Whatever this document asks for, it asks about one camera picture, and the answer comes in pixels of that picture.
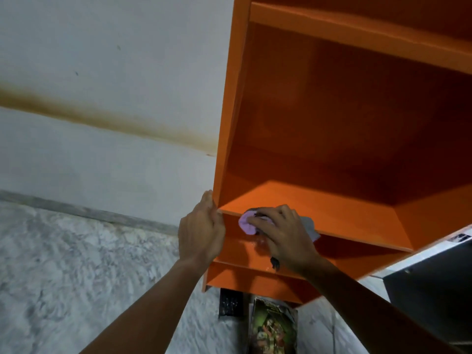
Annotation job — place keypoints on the person's left hand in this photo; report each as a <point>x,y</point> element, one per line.
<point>201,235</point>

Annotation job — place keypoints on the person's right hand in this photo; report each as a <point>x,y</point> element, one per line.
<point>287,239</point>

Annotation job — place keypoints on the purple cleaning cloth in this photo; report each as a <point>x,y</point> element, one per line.
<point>246,224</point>

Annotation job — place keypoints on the black display stand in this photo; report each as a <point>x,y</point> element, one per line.
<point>230,304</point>

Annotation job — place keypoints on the dark worn comic magazine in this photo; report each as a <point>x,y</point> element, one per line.
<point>273,328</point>

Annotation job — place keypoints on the orange wooden bookshelf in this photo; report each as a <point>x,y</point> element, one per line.
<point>350,106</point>

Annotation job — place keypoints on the person's left forearm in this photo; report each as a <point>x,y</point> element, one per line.
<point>147,313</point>

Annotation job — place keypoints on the person's right forearm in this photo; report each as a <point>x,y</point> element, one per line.
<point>368,313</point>

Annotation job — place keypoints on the dark brown cabinet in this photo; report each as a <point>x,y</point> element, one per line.
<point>431,291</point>

